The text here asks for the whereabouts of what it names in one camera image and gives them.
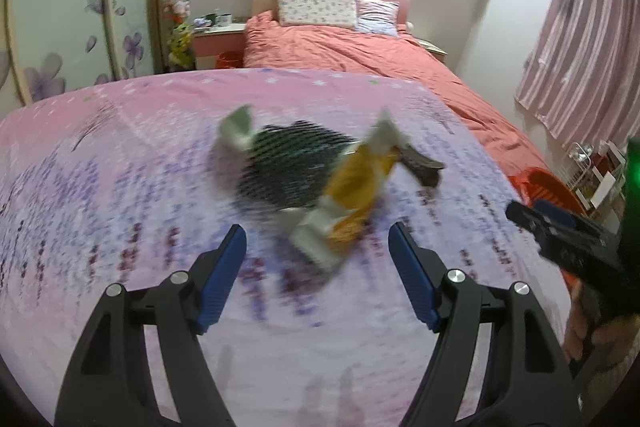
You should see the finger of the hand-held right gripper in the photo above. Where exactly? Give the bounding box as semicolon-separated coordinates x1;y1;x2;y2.
532;200;576;230
505;201;601;268

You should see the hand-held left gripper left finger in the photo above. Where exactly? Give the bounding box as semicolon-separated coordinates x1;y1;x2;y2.
54;223;248;427

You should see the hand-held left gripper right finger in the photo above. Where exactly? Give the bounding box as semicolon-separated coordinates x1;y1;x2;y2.
388;221;583;427

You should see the orange plastic basket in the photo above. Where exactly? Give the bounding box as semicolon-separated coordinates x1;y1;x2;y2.
509;168;587;220

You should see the yellow snack wrapper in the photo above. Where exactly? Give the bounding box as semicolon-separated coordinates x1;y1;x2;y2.
292;107;408;273

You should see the dark foil wrapper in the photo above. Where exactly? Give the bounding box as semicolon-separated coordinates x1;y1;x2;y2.
395;144;446;188

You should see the black white patterned cloth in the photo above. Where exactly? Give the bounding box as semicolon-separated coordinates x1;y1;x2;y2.
235;121;358;212

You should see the silver foil wrapper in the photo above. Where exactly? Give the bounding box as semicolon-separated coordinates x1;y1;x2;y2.
212;104;258;198

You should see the person's right hand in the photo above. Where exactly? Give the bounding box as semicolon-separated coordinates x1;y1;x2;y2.
562;279;640;363

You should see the floral pink tablecloth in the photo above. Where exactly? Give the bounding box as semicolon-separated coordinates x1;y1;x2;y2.
0;68;571;427

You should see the pink curtain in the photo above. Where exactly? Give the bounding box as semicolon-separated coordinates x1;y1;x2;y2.
515;0;638;152

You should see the bed with coral duvet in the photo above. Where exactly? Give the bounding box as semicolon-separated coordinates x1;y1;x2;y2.
242;11;551;188

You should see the pink nightstand with mug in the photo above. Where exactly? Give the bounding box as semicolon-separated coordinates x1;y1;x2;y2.
192;24;247;70

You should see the yellow green plush toy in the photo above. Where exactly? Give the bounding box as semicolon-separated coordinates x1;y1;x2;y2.
167;22;196;70

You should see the pink striped pillow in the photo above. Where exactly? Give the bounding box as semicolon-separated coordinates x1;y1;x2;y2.
356;0;401;38

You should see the white floral pillow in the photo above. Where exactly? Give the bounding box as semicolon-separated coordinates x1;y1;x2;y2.
276;0;358;28

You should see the flower print sliding wardrobe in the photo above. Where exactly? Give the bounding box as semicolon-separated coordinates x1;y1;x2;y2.
0;0;166;118

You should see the white wire rack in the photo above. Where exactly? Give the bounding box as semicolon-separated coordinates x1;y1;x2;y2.
565;139;628;215

